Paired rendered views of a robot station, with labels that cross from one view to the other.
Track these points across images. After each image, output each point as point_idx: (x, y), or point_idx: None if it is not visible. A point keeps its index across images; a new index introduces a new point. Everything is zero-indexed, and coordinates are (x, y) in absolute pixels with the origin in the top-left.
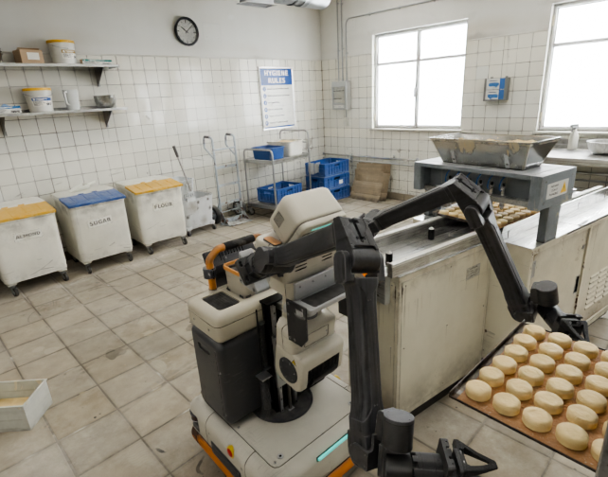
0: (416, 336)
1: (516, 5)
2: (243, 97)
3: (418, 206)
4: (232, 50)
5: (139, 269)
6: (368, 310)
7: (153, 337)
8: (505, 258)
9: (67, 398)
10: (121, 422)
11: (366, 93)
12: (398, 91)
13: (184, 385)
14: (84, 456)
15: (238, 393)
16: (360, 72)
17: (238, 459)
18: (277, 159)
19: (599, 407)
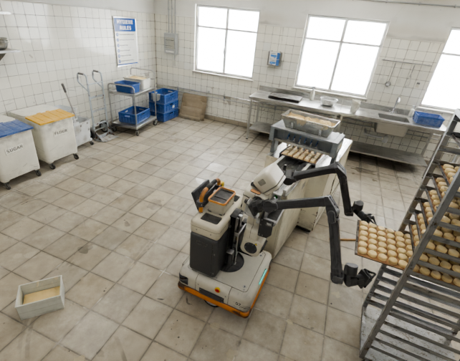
0: (285, 219)
1: (289, 8)
2: (102, 41)
3: (317, 173)
4: (93, 1)
5: (52, 183)
6: (339, 230)
7: (105, 233)
8: (348, 194)
9: (74, 284)
10: (125, 289)
11: (189, 45)
12: (212, 47)
13: (149, 261)
14: (116, 313)
15: (218, 262)
16: (185, 29)
17: (223, 292)
18: (135, 92)
19: (395, 250)
